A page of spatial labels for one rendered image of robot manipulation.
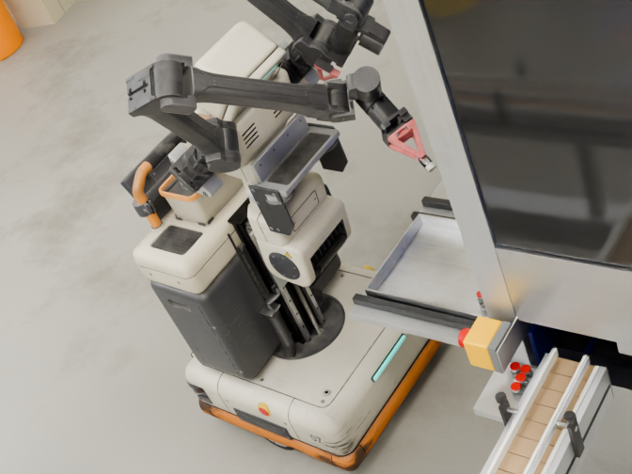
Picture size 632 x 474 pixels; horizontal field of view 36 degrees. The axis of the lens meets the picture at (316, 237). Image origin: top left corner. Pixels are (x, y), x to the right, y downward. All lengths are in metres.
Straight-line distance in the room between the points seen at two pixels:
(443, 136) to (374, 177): 2.46
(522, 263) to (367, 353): 1.29
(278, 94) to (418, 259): 0.56
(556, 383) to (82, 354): 2.47
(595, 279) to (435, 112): 0.40
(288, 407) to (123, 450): 0.80
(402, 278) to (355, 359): 0.76
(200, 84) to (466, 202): 0.57
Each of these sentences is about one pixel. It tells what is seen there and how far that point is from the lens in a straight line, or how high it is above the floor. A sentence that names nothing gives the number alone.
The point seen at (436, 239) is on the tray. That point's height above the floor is 0.88.
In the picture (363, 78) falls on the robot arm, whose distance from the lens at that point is 2.03.
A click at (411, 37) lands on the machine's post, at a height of 1.66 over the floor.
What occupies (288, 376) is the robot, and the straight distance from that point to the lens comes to 3.05.
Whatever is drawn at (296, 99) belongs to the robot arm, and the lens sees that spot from 2.04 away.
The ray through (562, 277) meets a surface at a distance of 1.78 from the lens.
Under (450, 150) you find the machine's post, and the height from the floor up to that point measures 1.43.
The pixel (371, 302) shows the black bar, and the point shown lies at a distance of 2.23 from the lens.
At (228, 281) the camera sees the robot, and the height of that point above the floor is 0.66.
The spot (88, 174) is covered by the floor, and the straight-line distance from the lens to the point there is 5.04.
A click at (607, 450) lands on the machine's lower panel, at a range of 2.18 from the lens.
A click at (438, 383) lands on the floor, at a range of 3.23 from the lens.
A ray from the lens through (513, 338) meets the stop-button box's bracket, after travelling 1.93.
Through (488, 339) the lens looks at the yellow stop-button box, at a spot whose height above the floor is 1.03.
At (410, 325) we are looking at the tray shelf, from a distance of 2.18.
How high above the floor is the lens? 2.42
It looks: 38 degrees down
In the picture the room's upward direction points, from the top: 25 degrees counter-clockwise
